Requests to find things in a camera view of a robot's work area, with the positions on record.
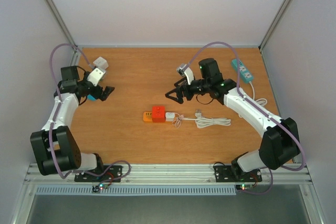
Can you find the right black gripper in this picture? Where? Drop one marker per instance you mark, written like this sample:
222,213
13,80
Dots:
179,95

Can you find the white usb charger plug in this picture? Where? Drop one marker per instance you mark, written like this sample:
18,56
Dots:
169,116

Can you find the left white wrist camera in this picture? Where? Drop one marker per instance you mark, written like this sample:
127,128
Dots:
96,75

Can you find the right aluminium corner post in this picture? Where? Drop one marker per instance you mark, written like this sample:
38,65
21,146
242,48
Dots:
275,22

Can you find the left small circuit board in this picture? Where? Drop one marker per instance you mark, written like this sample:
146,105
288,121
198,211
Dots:
100,187

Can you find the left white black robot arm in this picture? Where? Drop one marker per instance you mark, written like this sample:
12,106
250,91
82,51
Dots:
54,146

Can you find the front aluminium rail frame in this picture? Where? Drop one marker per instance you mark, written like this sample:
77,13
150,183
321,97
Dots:
175,174

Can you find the right small circuit board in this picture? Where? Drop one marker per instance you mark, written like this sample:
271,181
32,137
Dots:
244,187

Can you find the red cube plug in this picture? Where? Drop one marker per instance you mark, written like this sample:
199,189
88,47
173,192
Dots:
158,114

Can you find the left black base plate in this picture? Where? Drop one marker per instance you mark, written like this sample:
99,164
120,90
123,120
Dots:
114,171

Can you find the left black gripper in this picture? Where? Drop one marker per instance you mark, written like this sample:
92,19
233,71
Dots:
105,94

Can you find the small circuit board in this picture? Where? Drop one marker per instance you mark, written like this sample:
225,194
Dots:
100,187
244,187

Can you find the grey slotted cable duct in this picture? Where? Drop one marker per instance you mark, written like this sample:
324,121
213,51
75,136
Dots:
138,190

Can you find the aluminium corner post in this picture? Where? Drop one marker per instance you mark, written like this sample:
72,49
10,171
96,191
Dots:
275,22
57,16

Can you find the teal power strip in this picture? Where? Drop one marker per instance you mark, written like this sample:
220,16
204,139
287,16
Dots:
244,73

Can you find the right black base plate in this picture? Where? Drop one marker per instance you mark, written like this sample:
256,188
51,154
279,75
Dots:
223,174

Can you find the white cube adapter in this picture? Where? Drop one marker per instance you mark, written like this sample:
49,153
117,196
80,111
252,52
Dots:
101,63

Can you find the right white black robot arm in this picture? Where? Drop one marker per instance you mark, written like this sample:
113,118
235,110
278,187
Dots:
280,138

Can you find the blue cube plug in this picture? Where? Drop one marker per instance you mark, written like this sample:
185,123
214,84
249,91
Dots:
91,98

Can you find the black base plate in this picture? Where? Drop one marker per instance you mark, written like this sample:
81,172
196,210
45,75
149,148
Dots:
223,174
114,171

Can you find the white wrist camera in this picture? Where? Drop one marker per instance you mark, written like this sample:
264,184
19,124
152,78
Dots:
185,71
96,75

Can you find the left aluminium corner post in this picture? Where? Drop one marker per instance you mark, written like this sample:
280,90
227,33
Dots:
57,16

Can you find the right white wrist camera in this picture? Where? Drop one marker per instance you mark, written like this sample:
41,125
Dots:
185,71

